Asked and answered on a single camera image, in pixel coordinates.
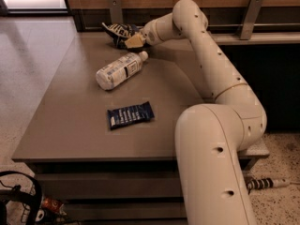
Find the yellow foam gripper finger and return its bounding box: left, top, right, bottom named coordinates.
left=125, top=33, right=145, bottom=49

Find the blue white chip bag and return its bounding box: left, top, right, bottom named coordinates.
left=101, top=22, right=139, bottom=49

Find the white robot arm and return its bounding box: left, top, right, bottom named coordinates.
left=136, top=0, right=267, bottom=225

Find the white plastic water bottle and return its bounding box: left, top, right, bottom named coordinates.
left=96, top=52, right=148, bottom=91

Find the dark blue snack bar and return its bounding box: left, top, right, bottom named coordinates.
left=107, top=101, right=155, bottom=130

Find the upper grey drawer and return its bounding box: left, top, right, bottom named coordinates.
left=36, top=172, right=182, bottom=200

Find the grey drawer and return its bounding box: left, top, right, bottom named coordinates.
left=64, top=202, right=187, bottom=221
left=36, top=172, right=182, bottom=200

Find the lower grey drawer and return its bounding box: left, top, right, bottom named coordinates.
left=64, top=202, right=187, bottom=221

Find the red snack packet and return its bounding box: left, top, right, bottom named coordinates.
left=41, top=198, right=64, bottom=215

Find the left metal railing post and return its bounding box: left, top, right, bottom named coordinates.
left=108, top=0, right=124, bottom=23

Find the metal railing post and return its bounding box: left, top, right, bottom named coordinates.
left=238, top=0, right=263, bottom=40
left=108, top=0, right=124, bottom=23

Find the horizontal metal rail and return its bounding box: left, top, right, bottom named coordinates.
left=83, top=23, right=300, bottom=31

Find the right metal railing post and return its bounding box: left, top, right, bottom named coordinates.
left=238, top=0, right=263, bottom=40

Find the striped cable connector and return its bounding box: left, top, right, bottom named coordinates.
left=247, top=178, right=290, bottom=190

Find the black curved strap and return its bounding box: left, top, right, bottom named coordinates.
left=0, top=170, right=43, bottom=225

